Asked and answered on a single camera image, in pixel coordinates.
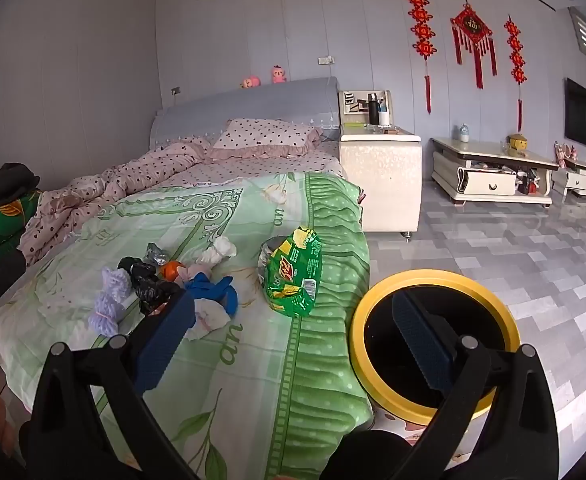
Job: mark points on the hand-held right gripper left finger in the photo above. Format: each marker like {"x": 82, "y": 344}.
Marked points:
{"x": 165, "y": 340}

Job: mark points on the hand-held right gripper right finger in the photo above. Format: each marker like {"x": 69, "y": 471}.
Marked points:
{"x": 418, "y": 340}

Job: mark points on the black plastic bag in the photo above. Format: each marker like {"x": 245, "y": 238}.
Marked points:
{"x": 155, "y": 295}
{"x": 133, "y": 266}

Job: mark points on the white tissue wad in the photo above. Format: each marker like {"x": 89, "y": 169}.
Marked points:
{"x": 208, "y": 317}

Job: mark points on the yellow rimmed trash bin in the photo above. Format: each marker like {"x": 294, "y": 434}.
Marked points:
{"x": 423, "y": 276}

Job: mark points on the purple yarn bundle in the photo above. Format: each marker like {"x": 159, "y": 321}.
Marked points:
{"x": 108, "y": 310}

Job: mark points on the blue glove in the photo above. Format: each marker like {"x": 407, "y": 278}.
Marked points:
{"x": 208, "y": 285}

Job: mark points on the orange tangerine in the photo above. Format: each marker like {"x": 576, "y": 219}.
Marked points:
{"x": 170, "y": 270}

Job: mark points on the pink tissue wad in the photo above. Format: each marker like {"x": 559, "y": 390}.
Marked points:
{"x": 188, "y": 272}

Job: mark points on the silver wrapper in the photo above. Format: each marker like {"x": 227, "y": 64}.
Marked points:
{"x": 157, "y": 252}

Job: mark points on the white tissue wads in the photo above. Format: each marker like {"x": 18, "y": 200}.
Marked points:
{"x": 220, "y": 249}

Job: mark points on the green snack bag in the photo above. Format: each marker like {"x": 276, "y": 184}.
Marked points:
{"x": 293, "y": 270}

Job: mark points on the green floral blanket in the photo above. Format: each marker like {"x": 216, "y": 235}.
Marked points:
{"x": 253, "y": 360}

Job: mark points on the dark clothing pile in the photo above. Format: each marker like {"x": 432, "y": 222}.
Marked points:
{"x": 3, "y": 185}

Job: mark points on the pink polka dot duvet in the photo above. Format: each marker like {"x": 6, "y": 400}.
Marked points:
{"x": 123, "y": 175}

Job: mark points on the white nightstand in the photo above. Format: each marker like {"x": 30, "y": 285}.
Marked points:
{"x": 378, "y": 180}

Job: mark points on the white coffee table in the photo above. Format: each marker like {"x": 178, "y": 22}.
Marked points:
{"x": 488, "y": 182}

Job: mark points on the pink polka dot bedsheet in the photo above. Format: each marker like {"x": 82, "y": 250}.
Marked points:
{"x": 313, "y": 160}

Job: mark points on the blue and white bottle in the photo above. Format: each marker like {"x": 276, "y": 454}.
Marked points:
{"x": 462, "y": 133}

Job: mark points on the yellow toy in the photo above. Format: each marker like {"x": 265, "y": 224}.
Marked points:
{"x": 516, "y": 144}

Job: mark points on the white cup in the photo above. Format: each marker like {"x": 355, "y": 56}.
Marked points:
{"x": 384, "y": 118}

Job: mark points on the white low cabinet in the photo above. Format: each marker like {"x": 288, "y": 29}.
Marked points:
{"x": 580, "y": 182}

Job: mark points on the pink polka dot pillow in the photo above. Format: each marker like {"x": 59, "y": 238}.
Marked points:
{"x": 268, "y": 135}

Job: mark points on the pink figurines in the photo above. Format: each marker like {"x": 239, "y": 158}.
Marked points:
{"x": 565, "y": 155}

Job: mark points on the black bottle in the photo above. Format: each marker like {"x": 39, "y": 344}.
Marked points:
{"x": 373, "y": 107}

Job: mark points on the grey upholstered bed headboard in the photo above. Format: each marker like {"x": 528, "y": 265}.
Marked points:
{"x": 253, "y": 100}

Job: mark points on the pink plush toy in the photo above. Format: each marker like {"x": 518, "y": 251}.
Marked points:
{"x": 250, "y": 82}
{"x": 279, "y": 75}

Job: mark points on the long red knot decoration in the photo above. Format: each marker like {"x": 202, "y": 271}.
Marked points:
{"x": 420, "y": 30}
{"x": 515, "y": 60}

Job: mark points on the red diamond knot decoration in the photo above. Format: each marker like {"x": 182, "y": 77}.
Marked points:
{"x": 470, "y": 24}

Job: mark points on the wall switch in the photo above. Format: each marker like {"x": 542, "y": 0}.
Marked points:
{"x": 325, "y": 60}

